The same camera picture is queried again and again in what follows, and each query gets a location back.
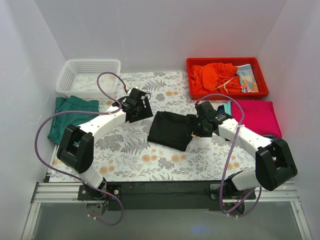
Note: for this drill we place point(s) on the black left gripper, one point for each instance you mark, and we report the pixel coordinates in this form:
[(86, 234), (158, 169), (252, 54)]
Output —
[(141, 110)]

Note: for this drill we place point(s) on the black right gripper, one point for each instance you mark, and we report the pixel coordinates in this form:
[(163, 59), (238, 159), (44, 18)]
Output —
[(198, 126)]

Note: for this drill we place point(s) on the black t shirt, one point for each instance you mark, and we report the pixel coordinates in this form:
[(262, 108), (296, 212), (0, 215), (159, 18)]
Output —
[(171, 130)]

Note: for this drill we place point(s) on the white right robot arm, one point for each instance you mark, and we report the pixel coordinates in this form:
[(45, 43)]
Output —
[(274, 163)]

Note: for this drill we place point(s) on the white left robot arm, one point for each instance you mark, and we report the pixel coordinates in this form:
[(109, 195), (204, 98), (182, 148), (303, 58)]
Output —
[(76, 149)]

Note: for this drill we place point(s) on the navy blue folded shirt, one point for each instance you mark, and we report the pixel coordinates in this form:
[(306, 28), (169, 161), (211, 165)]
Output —
[(221, 109)]

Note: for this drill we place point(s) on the turquoise folded shirt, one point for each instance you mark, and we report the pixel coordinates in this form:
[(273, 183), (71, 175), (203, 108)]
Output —
[(228, 108)]

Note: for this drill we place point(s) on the orange crumpled shirt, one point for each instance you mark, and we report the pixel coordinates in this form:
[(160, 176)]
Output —
[(217, 77)]

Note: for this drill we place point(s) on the floral patterned table mat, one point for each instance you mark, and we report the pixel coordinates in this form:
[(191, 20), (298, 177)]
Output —
[(124, 155)]

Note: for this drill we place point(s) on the magenta folded shirt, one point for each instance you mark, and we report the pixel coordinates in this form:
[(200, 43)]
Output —
[(260, 117)]

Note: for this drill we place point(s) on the red plastic bin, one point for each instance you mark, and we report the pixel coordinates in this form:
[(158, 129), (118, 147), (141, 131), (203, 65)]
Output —
[(236, 61)]

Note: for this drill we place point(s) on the patterned pastel cloth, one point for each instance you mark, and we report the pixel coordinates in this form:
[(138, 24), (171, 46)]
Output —
[(246, 78)]

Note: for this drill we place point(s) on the white plastic basket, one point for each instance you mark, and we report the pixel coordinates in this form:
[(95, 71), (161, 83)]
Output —
[(78, 77)]

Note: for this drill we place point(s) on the teal green folded shirt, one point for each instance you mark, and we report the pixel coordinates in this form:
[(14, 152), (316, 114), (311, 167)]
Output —
[(73, 103)]

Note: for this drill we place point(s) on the aluminium mounting rail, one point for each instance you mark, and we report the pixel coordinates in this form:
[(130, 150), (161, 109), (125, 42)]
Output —
[(163, 210)]

